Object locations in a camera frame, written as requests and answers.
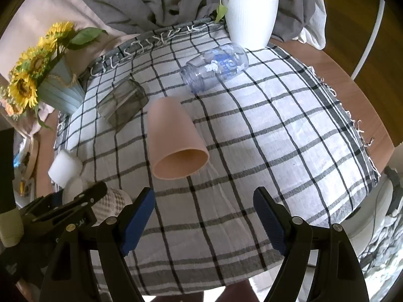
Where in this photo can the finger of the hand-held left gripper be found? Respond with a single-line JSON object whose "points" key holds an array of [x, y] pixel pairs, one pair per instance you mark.
{"points": [[89, 193], [63, 218]]}

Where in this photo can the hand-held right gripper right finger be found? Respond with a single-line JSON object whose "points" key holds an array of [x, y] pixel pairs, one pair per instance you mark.
{"points": [[270, 223]]}

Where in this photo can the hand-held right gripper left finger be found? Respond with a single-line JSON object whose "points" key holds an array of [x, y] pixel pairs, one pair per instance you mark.
{"points": [[140, 223]]}

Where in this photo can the pink cup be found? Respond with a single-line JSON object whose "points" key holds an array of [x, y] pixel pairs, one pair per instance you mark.
{"points": [[170, 132]]}

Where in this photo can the small white cup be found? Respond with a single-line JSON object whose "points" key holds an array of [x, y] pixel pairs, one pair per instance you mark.
{"points": [[74, 190]]}

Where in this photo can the grey checked cup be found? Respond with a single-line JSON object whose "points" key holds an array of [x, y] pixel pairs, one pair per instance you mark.
{"points": [[111, 203]]}

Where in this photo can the plain white cup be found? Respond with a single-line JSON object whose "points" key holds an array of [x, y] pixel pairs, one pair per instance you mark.
{"points": [[64, 167]]}

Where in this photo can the smoky grey glass cup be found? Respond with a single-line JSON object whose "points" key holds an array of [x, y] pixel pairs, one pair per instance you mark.
{"points": [[122, 104]]}

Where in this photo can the black white checked tablecloth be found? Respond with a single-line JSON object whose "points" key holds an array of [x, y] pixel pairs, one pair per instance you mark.
{"points": [[258, 151]]}

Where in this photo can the sunflowers in blue pot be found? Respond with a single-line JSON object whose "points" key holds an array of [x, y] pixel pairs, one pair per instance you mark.
{"points": [[59, 91]]}

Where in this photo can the clear glass bottle blue print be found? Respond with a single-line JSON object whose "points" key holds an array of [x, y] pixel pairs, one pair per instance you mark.
{"points": [[220, 66]]}

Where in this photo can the beige cloth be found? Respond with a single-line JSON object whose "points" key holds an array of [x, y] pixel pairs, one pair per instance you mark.
{"points": [[63, 9]]}

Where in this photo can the grey cloth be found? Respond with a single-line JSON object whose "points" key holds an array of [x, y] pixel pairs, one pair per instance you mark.
{"points": [[141, 0]]}

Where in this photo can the green plant in white pot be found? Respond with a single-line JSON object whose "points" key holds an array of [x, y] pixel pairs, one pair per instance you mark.
{"points": [[252, 19]]}

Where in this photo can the white cloth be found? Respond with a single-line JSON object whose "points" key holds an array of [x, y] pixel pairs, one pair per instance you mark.
{"points": [[314, 22]]}

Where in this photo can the white chair frame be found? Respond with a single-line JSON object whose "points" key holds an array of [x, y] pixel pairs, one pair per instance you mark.
{"points": [[373, 34]]}

